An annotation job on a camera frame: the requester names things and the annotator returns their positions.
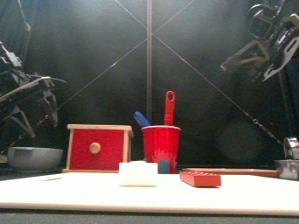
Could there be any red brick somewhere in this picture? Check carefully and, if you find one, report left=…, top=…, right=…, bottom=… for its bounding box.
left=178, top=171, right=221, bottom=188

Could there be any grey bowl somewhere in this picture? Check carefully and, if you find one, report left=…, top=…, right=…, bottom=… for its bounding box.
left=5, top=146, right=63, bottom=172

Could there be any wooden box with red front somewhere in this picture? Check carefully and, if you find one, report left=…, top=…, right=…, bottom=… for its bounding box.
left=61, top=123, right=135, bottom=174

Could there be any shiny metal cup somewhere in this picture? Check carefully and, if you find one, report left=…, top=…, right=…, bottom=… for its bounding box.
left=282, top=136, right=299, bottom=161

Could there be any white plastic cutting board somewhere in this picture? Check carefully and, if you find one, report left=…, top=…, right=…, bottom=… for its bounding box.
left=0, top=171, right=299, bottom=217

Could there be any red plastic cup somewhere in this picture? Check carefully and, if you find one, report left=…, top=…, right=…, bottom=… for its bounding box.
left=139, top=125, right=182, bottom=175

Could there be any small metal pot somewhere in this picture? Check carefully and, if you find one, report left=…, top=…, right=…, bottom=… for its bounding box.
left=274, top=159, right=299, bottom=180

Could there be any small blue toy piece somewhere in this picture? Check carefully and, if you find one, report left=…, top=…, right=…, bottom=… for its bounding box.
left=157, top=158, right=172, bottom=175

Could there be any flat wooden board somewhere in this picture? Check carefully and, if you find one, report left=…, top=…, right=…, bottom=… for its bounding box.
left=181, top=167, right=278, bottom=179

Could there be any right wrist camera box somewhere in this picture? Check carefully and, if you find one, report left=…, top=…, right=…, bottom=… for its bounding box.
left=246, top=3, right=276, bottom=39

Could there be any blue plastic utensil handle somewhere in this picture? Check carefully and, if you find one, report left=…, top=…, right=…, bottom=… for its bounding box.
left=131, top=111, right=152, bottom=129

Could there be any vertical metal frame pole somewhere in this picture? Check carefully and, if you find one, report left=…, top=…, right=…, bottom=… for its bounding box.
left=145, top=0, right=153, bottom=125

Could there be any red plastic utensil handle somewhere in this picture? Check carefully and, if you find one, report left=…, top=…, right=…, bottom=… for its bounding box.
left=162, top=90, right=177, bottom=127

